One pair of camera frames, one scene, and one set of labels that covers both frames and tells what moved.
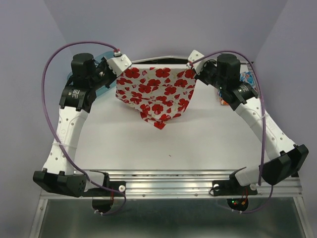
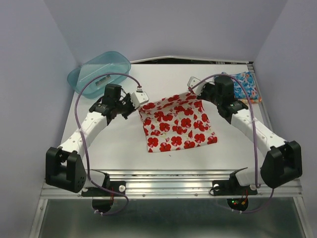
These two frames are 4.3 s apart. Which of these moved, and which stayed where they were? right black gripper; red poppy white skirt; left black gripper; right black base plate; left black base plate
Moved: left black gripper; right black gripper; red poppy white skirt
Stayed: right black base plate; left black base plate
